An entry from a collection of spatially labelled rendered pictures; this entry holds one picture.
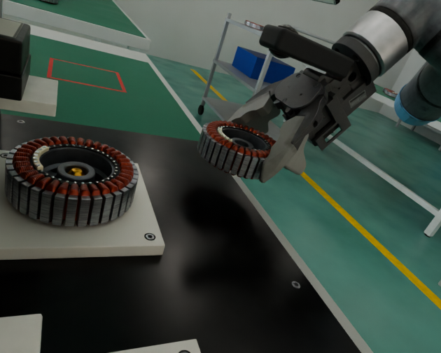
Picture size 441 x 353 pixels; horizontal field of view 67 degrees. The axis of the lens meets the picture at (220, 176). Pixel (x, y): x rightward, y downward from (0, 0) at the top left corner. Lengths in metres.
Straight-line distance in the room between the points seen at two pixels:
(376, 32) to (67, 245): 0.41
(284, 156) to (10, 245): 0.28
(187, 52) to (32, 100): 5.48
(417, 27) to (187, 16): 5.23
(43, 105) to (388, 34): 0.38
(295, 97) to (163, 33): 5.18
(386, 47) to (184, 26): 5.25
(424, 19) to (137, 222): 0.41
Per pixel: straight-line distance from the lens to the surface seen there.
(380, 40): 0.47
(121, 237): 0.31
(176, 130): 0.65
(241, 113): 0.49
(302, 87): 0.45
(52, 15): 1.64
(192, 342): 0.25
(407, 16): 0.49
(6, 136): 0.47
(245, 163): 0.39
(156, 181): 0.42
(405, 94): 0.62
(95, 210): 0.30
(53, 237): 0.30
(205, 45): 5.80
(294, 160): 0.42
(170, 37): 5.62
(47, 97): 0.29
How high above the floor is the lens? 0.98
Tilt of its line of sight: 26 degrees down
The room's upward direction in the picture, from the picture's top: 20 degrees clockwise
